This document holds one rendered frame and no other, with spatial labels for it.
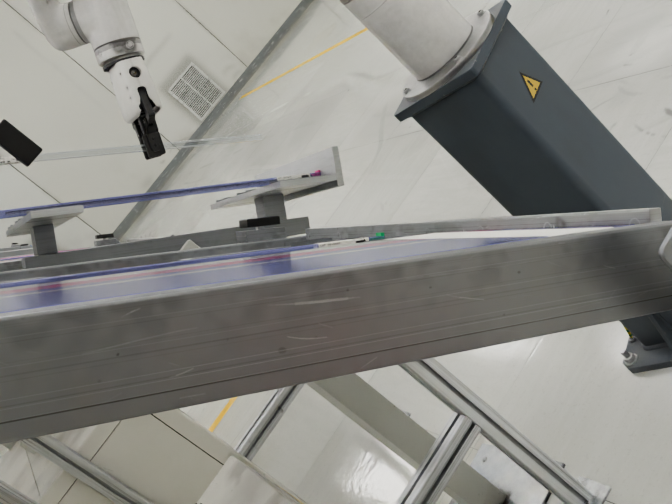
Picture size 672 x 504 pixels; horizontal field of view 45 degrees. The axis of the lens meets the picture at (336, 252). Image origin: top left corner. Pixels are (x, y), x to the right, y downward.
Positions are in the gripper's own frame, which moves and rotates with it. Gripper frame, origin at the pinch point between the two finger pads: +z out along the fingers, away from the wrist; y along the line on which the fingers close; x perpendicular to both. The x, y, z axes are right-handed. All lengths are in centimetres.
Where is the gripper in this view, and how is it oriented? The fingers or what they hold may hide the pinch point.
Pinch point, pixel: (152, 145)
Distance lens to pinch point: 151.6
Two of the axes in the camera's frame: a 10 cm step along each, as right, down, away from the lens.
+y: -4.5, 0.6, 8.9
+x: -8.4, 3.2, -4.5
